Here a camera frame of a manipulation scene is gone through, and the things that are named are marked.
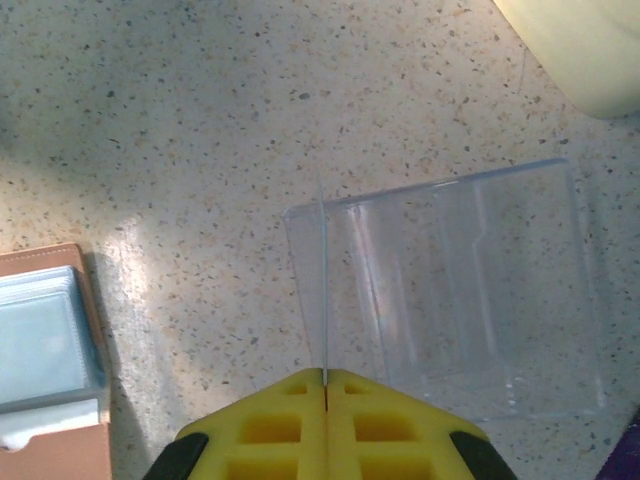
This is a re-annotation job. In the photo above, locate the beige knife block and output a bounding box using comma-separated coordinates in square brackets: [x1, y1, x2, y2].
[492, 0, 640, 120]

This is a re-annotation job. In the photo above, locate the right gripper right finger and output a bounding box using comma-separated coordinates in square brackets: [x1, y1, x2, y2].
[324, 368, 519, 480]

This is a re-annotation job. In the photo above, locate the purple candy bag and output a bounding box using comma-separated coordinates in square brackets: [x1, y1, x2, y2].
[597, 404, 640, 480]

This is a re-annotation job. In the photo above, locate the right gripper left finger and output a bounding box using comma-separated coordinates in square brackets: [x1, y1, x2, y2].
[144, 368, 329, 480]

